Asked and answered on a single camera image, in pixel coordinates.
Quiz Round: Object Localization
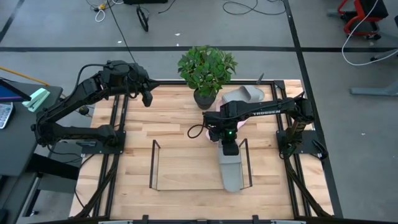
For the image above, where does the black strap loop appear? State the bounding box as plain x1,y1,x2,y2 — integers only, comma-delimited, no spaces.
136,5,150,33

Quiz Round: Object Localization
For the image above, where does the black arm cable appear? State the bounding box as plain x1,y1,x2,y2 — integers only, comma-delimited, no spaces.
187,123,208,140
76,63,109,91

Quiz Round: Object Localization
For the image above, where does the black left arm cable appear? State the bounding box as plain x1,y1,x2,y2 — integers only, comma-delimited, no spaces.
76,63,109,91

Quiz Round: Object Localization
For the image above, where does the black-framed wooden shoe shelf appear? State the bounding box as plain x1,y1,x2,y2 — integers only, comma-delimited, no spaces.
148,138,253,191

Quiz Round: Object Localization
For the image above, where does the mint green stapler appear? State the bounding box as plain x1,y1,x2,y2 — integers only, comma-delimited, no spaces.
22,87,51,113

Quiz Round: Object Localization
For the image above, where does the grey slide sandal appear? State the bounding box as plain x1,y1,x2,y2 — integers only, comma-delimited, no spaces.
221,85,266,105
216,139,244,193

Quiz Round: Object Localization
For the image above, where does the tablet with blue screen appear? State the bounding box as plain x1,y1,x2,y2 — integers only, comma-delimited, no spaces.
0,77,32,103

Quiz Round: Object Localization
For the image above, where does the grey table leg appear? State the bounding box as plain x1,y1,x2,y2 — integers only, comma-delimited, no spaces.
349,48,398,96

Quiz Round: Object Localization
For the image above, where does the black side desk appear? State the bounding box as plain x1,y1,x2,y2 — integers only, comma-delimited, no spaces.
0,79,80,224

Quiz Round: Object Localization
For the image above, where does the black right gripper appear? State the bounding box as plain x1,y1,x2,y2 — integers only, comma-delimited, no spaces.
203,111,246,156

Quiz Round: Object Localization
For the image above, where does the black aluminium table frame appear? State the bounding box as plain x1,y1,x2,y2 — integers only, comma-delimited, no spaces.
70,79,335,224

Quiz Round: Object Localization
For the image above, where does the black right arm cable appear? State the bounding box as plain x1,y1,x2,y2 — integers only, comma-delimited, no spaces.
187,123,208,140

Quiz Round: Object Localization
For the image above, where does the curled black floor cable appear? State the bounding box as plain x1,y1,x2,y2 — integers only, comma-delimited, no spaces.
222,0,287,16

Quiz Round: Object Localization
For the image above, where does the long black floor cable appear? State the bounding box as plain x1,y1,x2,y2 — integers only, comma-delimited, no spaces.
106,0,137,65

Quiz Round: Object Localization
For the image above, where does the black box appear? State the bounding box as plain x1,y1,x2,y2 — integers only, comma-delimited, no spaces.
123,0,169,5

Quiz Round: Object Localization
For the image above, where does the grey calculator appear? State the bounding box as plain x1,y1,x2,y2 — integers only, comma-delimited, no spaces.
0,102,14,130

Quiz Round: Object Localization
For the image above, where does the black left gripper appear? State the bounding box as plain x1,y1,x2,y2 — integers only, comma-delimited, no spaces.
126,63,162,108

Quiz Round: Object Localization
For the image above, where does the long white cable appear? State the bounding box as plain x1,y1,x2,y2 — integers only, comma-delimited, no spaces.
341,0,398,67

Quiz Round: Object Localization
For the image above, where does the white cable with yellow plug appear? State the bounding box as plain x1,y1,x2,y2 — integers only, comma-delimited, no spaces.
94,2,108,23

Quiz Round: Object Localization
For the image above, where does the green plant in black pot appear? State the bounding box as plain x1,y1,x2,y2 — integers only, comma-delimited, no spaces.
177,45,239,111

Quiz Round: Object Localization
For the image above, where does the red and black cart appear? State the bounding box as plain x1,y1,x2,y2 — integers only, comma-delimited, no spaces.
326,0,389,40

